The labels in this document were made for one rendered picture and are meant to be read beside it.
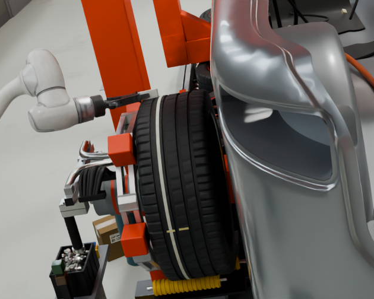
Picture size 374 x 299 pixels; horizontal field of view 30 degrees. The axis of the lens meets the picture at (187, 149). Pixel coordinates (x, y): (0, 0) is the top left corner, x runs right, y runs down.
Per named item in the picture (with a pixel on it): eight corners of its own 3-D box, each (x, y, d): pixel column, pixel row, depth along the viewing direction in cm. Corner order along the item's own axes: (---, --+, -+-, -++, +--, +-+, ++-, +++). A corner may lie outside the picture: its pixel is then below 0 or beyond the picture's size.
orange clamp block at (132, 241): (151, 239, 230) (148, 255, 222) (127, 242, 231) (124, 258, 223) (146, 221, 227) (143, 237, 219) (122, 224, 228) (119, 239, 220)
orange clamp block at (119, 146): (137, 164, 228) (130, 150, 220) (114, 167, 229) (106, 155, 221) (136, 145, 231) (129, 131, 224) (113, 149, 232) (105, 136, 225)
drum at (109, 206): (155, 216, 250) (146, 183, 244) (97, 225, 252) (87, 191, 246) (158, 197, 262) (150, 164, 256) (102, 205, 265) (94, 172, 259)
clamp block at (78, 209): (88, 214, 236) (84, 200, 234) (62, 218, 237) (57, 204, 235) (90, 206, 240) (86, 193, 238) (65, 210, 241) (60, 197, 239)
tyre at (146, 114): (242, 306, 253) (212, 201, 204) (178, 314, 256) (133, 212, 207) (228, 165, 296) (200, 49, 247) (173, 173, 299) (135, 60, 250)
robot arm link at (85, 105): (81, 125, 233) (98, 121, 235) (75, 98, 232) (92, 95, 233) (75, 122, 242) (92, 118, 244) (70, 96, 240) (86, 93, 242)
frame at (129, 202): (161, 297, 240) (125, 158, 217) (143, 299, 241) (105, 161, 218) (171, 214, 289) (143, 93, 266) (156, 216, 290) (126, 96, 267)
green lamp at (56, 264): (63, 273, 257) (60, 264, 256) (53, 275, 258) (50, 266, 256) (66, 267, 261) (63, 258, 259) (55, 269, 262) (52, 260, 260)
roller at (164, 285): (228, 289, 253) (225, 276, 250) (148, 300, 256) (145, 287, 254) (228, 280, 258) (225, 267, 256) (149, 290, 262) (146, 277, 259)
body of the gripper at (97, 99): (91, 117, 243) (117, 111, 246) (97, 119, 235) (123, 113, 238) (86, 95, 242) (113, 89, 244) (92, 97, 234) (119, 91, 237)
